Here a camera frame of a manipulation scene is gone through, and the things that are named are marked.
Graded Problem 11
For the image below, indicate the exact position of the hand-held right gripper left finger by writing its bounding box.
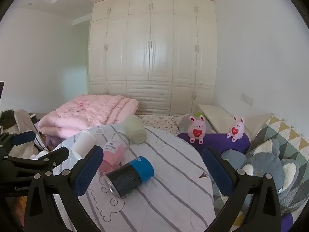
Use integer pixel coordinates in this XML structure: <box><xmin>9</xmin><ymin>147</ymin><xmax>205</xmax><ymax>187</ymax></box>
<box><xmin>24</xmin><ymin>146</ymin><xmax>104</xmax><ymax>232</ymax></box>

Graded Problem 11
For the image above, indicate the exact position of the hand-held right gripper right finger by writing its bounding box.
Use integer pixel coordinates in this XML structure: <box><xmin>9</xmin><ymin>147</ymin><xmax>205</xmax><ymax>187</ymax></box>
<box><xmin>202</xmin><ymin>146</ymin><xmax>282</xmax><ymax>232</ymax></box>

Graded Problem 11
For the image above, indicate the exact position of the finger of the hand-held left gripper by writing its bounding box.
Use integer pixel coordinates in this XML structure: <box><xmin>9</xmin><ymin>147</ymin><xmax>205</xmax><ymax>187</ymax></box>
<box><xmin>0</xmin><ymin>130</ymin><xmax>36</xmax><ymax>157</ymax></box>
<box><xmin>0</xmin><ymin>147</ymin><xmax>70</xmax><ymax>178</ymax></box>

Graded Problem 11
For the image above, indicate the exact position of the white paper cup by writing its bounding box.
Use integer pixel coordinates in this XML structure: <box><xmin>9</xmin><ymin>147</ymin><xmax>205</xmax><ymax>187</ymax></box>
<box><xmin>72</xmin><ymin>130</ymin><xmax>96</xmax><ymax>160</ymax></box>

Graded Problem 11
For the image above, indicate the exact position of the black and blue cup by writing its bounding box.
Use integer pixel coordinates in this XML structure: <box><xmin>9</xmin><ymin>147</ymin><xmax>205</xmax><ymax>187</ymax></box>
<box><xmin>106</xmin><ymin>156</ymin><xmax>155</xmax><ymax>198</ymax></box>

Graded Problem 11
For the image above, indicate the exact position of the clear glass cup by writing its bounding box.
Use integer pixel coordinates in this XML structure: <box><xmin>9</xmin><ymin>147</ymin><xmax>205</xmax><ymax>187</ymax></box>
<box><xmin>99</xmin><ymin>132</ymin><xmax>131</xmax><ymax>175</ymax></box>

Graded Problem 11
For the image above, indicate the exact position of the pale green ceramic cup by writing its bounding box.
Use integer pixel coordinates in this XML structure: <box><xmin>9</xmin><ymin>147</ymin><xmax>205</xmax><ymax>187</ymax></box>
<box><xmin>124</xmin><ymin>115</ymin><xmax>147</xmax><ymax>145</ymax></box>

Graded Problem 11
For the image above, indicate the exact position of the beige jacket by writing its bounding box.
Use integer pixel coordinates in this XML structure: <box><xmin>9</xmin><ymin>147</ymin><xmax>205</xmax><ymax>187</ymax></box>
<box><xmin>0</xmin><ymin>109</ymin><xmax>43</xmax><ymax>160</ymax></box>

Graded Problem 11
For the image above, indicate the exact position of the purple pillow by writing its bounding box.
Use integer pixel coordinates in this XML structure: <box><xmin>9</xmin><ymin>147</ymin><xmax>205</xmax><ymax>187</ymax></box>
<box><xmin>177</xmin><ymin>132</ymin><xmax>251</xmax><ymax>155</ymax></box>

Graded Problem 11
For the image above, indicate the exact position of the small pink plush toy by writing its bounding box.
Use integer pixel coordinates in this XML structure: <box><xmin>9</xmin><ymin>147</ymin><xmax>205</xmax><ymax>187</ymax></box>
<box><xmin>226</xmin><ymin>117</ymin><xmax>245</xmax><ymax>142</ymax></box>

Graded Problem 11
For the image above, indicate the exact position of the large pink plush toy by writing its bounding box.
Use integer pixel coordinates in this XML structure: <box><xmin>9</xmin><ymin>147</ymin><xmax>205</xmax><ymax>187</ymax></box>
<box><xmin>188</xmin><ymin>115</ymin><xmax>206</xmax><ymax>143</ymax></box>

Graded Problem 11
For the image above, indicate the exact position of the grey plush elephant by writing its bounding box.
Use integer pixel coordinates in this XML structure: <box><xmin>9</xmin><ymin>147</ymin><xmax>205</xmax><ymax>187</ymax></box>
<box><xmin>221</xmin><ymin>139</ymin><xmax>300</xmax><ymax>200</ymax></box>

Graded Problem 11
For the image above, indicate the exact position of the pink quilt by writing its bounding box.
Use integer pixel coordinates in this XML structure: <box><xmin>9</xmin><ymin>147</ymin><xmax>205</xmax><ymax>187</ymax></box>
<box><xmin>38</xmin><ymin>95</ymin><xmax>140</xmax><ymax>138</ymax></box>

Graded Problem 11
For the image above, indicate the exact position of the white cushion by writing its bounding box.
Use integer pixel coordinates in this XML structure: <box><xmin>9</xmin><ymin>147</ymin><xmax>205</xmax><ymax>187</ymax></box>
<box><xmin>198</xmin><ymin>104</ymin><xmax>276</xmax><ymax>141</ymax></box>

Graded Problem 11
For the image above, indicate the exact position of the grey and green plush toy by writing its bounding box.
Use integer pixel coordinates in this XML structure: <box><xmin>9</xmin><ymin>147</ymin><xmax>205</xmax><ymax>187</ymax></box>
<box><xmin>177</xmin><ymin>112</ymin><xmax>204</xmax><ymax>134</ymax></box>

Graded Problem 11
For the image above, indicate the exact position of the white patterned bed sheet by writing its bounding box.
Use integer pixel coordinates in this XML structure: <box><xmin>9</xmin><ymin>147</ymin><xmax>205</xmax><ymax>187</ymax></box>
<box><xmin>136</xmin><ymin>114</ymin><xmax>189</xmax><ymax>136</ymax></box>

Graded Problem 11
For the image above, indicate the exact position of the white wardrobe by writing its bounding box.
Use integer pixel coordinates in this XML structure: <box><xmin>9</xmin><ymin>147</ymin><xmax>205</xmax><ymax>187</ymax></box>
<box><xmin>87</xmin><ymin>0</ymin><xmax>217</xmax><ymax>116</ymax></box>

